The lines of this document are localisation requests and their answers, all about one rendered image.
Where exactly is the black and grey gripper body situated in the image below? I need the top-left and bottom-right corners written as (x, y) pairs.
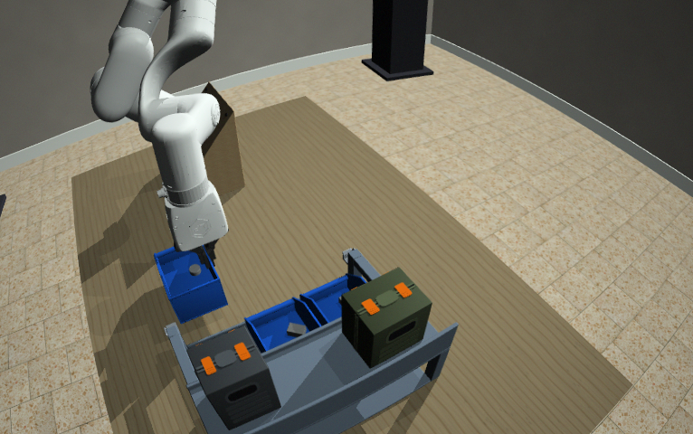
top-left (165, 181), bottom-right (228, 251)

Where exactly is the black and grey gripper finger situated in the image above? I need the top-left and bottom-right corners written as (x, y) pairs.
top-left (174, 243), bottom-right (210, 269)
top-left (204, 239), bottom-right (219, 266)

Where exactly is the black case with orange latches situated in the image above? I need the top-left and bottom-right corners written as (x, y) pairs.
top-left (186, 325), bottom-right (281, 430)

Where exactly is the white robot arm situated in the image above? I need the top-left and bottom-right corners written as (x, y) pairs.
top-left (90, 0), bottom-right (220, 205)

